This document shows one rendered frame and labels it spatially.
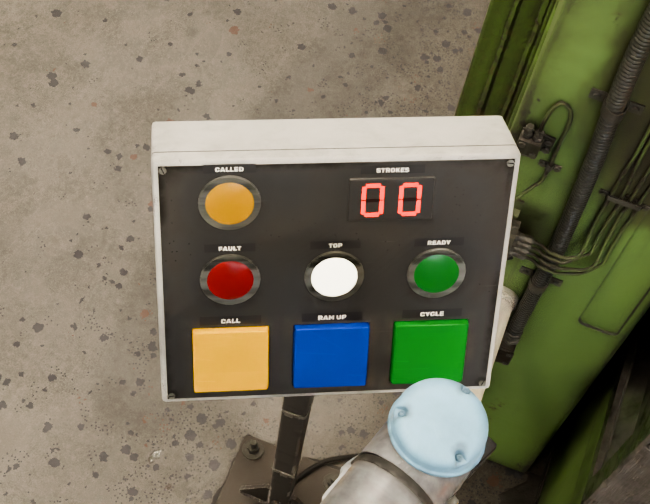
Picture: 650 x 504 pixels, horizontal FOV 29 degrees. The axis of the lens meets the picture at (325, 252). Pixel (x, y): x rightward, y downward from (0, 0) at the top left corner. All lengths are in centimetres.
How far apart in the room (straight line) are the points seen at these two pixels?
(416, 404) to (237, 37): 184
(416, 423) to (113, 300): 151
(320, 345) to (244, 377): 8
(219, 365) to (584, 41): 49
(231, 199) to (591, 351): 81
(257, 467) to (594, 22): 124
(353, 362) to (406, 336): 6
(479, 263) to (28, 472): 125
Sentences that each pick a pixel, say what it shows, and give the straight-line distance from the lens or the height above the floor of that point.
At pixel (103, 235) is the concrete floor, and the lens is 246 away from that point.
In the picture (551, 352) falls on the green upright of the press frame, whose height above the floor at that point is 51.
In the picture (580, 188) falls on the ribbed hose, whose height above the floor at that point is 96.
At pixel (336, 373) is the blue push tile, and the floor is 99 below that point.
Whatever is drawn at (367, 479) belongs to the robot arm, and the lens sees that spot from 95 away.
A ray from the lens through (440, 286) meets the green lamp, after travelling 123.
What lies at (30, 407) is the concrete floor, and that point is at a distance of 233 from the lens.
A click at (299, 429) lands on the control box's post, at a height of 47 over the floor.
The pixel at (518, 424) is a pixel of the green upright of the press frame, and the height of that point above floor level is 21.
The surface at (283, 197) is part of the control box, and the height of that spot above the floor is 117.
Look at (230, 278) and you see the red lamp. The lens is 120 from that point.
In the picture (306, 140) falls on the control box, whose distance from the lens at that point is 117.
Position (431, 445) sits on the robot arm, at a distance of 94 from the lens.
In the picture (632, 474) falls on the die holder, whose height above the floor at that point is 66.
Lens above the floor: 217
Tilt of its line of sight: 62 degrees down
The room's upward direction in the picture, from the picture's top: 10 degrees clockwise
